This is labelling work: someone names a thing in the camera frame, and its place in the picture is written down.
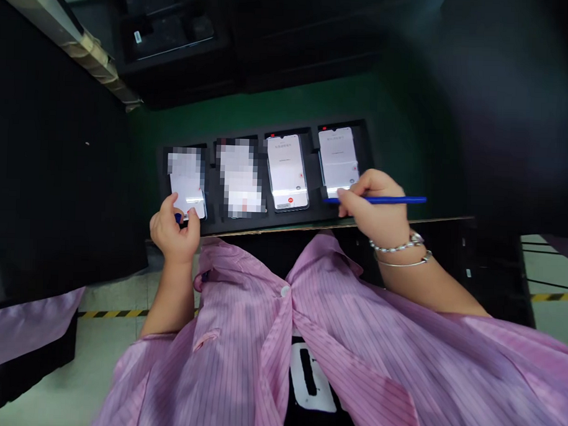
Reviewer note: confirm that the person's body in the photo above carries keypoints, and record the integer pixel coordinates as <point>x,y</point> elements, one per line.
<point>353,364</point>

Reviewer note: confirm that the short blue stylus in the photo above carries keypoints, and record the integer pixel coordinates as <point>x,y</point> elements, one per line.
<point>178,217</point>

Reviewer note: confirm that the white-screen smartphone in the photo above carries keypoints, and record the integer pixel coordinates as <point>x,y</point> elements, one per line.
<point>186,181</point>
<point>238,179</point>
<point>336,159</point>
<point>285,171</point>

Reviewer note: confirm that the person's right hand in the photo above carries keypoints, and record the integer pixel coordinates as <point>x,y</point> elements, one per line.
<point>382,202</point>

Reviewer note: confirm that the stack of black foam trays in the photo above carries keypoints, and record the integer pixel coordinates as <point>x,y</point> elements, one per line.
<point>186,86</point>

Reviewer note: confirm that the metal frame rail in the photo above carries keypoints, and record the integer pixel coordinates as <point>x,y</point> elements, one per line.
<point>85,47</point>

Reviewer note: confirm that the black foam phone tray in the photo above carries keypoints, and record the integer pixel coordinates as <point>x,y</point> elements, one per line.
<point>260,224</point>

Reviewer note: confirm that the black slotted crate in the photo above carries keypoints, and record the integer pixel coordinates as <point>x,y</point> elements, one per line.
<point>491,271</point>

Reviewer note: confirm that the black partition panel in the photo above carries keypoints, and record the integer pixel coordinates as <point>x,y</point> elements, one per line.
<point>57,168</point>

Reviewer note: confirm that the person's left hand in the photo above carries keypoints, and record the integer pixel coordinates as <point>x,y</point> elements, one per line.
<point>171,237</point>

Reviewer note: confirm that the dark smartphone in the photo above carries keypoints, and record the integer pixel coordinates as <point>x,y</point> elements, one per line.
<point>173,46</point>

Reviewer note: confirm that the long blue stylus pen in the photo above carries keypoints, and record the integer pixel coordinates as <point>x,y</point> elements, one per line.
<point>405,200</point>

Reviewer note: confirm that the pink striped cloth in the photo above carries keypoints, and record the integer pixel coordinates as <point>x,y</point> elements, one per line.
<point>24,325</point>

